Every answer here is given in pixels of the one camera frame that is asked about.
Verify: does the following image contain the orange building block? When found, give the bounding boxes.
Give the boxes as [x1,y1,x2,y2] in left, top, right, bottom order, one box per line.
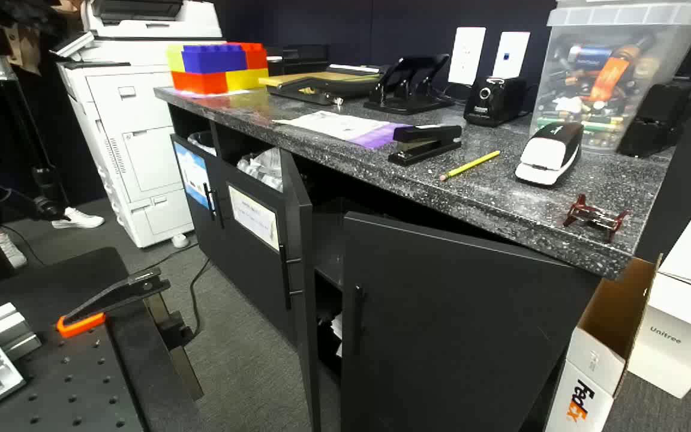
[170,69,231,97]

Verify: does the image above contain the purple sticky note pad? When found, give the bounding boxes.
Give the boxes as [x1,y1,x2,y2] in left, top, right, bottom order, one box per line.
[351,122,412,154]

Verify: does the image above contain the black drawer with white label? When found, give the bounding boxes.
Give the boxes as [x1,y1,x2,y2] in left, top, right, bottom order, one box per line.
[214,157,292,339]

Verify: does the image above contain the cardboard shipping box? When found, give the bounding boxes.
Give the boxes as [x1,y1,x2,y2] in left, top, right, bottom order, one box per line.
[543,254,661,432]

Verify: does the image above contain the black tray with yellow pad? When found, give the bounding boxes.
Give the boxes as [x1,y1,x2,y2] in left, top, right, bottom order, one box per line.
[260,68,381,109]

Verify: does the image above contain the white and black label printer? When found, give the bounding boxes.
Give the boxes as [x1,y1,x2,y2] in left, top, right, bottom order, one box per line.
[513,121,586,189]

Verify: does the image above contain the yellow pencil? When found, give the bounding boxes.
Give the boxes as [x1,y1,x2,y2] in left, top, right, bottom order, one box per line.
[437,147,504,184]

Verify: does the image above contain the black stapler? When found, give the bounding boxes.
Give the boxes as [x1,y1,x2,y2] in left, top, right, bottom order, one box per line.
[387,122,466,169]

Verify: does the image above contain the white wall plate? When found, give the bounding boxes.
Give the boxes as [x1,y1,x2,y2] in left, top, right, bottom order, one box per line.
[446,23,489,89]
[491,29,532,82]

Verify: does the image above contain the black pencil sharpener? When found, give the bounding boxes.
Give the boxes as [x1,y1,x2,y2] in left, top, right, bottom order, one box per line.
[464,74,530,129]

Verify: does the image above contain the black hole punch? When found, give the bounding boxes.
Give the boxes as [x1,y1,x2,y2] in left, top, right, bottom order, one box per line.
[363,52,459,118]

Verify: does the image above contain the black drawer with blue label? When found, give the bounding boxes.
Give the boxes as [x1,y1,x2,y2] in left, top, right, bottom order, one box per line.
[167,131,225,242]

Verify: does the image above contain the large black cabinet door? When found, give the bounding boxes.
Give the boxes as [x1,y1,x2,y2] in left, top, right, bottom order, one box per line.
[339,209,601,432]

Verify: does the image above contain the black clamp with orange handle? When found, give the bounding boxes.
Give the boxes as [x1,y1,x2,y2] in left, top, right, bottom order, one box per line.
[52,269,172,344]

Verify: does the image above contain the white office copier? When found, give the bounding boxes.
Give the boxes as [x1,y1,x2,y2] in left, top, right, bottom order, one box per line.
[56,0,225,250]

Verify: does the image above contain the clear plastic storage bin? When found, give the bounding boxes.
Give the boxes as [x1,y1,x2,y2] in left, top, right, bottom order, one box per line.
[527,0,691,154]

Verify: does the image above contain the white paper sheets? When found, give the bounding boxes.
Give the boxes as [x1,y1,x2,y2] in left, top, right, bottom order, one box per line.
[270,109,390,147]

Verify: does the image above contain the black tape dispenser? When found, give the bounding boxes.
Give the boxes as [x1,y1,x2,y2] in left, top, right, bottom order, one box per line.
[615,76,691,161]

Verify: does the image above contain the black camera tripod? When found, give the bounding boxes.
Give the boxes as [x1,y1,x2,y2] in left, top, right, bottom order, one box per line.
[0,21,70,223]

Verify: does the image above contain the white box with penguin print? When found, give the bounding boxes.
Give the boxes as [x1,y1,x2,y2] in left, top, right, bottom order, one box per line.
[625,207,691,400]

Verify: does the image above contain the red building block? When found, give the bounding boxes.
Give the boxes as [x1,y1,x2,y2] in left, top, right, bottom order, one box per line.
[239,40,270,71]

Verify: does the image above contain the purple building block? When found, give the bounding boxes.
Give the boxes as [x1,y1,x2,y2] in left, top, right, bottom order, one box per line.
[180,40,250,76]

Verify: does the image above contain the yellow building block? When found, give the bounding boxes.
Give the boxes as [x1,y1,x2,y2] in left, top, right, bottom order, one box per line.
[224,64,270,94]

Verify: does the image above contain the black power cable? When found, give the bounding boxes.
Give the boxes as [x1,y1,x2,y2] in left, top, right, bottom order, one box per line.
[183,251,218,347]

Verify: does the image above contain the black cabinet with granite top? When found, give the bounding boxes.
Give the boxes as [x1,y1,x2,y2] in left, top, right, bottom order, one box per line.
[153,82,677,432]

